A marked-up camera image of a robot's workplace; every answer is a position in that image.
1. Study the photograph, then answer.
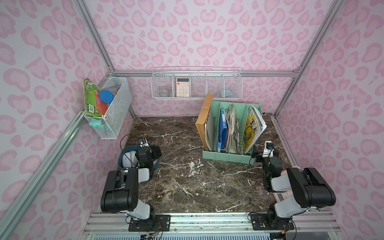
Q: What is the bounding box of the teal storage box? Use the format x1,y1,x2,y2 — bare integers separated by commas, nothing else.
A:
118,145,162,177

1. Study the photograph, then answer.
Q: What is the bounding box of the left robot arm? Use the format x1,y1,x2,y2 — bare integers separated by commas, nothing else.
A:
101,145,162,226

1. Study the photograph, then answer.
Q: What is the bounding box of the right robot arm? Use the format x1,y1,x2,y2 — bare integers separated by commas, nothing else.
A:
261,156,336,229

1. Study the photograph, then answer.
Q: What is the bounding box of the white logo computer mouse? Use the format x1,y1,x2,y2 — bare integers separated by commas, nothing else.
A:
122,151,139,168

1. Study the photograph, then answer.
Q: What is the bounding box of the pink case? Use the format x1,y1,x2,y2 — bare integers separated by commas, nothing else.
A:
273,166,300,202

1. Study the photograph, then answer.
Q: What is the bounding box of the yellow comic book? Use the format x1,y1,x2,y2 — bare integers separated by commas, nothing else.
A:
242,106,267,155

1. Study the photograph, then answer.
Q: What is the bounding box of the stack of magazines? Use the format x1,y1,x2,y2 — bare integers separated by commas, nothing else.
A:
226,104,241,155

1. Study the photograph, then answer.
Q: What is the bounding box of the white mesh side basket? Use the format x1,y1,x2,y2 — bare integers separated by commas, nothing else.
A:
85,77,133,140

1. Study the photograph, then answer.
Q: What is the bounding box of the green file organizer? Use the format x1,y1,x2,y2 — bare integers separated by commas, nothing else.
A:
196,95,267,164

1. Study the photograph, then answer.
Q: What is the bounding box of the blue folder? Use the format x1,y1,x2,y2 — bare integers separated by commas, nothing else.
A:
217,109,228,153

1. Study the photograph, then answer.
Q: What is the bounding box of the mint green clip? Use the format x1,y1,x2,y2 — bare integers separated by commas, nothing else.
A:
89,118,104,129

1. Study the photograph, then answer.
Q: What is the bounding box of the brown cardboard notebook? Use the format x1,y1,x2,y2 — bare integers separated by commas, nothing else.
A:
196,94,213,152

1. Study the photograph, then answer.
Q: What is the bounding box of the clear tape roll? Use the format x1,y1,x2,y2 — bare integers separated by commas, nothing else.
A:
158,88,173,98

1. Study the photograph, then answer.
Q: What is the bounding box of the blue round lid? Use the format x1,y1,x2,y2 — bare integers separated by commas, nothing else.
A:
99,90,115,104

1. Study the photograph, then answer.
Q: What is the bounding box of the green packaged card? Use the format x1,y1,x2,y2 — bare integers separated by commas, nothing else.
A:
83,78,108,118

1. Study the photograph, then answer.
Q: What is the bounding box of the pink calculator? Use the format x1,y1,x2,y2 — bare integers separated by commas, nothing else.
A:
176,77,191,98

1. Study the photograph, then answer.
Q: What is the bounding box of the grey small cup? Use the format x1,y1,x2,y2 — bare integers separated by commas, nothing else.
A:
221,88,233,98

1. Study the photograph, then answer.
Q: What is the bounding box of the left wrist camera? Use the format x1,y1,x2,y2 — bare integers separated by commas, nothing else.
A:
139,138,150,148

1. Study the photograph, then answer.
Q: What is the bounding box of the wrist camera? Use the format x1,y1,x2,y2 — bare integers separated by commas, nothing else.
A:
139,138,150,148
262,141,275,158

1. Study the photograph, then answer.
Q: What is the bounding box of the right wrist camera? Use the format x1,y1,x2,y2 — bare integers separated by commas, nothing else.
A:
262,141,275,158

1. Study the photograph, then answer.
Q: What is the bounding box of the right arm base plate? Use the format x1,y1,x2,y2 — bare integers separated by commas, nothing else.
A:
247,212,296,232

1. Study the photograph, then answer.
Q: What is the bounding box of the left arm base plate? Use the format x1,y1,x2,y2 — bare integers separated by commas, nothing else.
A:
129,215,171,232

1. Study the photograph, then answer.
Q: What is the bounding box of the white wire wall basket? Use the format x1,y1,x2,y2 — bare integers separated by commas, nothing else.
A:
151,68,243,101

